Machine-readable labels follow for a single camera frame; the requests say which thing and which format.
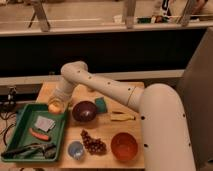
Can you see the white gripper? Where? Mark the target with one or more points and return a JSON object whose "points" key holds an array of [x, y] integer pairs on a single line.
{"points": [[60, 98]]}

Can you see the red yellow apple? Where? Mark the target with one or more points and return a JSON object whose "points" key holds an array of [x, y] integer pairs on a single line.
{"points": [[54, 108]]}

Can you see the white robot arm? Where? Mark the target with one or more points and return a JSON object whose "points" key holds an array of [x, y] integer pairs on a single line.
{"points": [[166, 140]]}

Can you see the green plastic tray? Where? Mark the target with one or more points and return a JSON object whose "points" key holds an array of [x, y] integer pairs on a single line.
{"points": [[21, 135]]}

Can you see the dark purple bowl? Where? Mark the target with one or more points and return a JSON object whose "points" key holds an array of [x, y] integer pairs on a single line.
{"points": [[84, 111]]}

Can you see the grey folded cloth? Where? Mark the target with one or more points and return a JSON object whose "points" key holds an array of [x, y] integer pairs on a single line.
{"points": [[45, 124]]}

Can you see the green sponge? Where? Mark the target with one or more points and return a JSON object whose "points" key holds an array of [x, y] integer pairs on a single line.
{"points": [[101, 105]]}

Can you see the orange carrot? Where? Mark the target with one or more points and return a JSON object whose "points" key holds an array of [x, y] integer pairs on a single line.
{"points": [[39, 136]]}

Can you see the wooden block piece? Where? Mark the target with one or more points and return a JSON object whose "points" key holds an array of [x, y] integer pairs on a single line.
{"points": [[119, 116]]}

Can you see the blue small cup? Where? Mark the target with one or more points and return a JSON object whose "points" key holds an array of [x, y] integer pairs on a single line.
{"points": [[76, 150]]}

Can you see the brown grape bunch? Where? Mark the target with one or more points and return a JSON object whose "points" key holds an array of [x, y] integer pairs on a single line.
{"points": [[92, 145]]}

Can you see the orange bowl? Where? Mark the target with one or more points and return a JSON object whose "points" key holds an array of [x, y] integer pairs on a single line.
{"points": [[124, 147]]}

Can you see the metal stand leg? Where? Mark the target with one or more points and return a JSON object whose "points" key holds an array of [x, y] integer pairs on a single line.
{"points": [[40, 15]]}

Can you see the grey panel board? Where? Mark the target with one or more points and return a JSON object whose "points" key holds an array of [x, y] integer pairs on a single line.
{"points": [[196, 91]]}

